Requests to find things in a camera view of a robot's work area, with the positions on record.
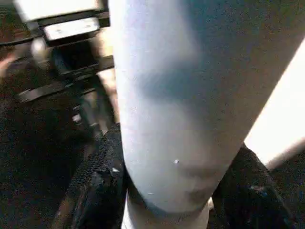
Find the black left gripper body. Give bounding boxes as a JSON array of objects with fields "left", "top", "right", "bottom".
[{"left": 18, "top": 11, "right": 116, "bottom": 103}]

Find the white plastic table top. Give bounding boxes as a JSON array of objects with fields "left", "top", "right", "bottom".
[{"left": 244, "top": 38, "right": 305, "bottom": 170}]

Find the black mat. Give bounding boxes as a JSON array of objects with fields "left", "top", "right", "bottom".
[{"left": 0, "top": 5, "right": 305, "bottom": 229}]

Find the white plastic table leg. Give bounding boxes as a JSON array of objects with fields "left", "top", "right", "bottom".
[{"left": 109, "top": 0, "right": 305, "bottom": 229}]

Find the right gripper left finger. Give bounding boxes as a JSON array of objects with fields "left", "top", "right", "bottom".
[{"left": 51, "top": 122, "right": 128, "bottom": 229}]

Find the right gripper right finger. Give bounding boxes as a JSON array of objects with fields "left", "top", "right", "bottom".
[{"left": 209, "top": 143, "right": 298, "bottom": 229}]

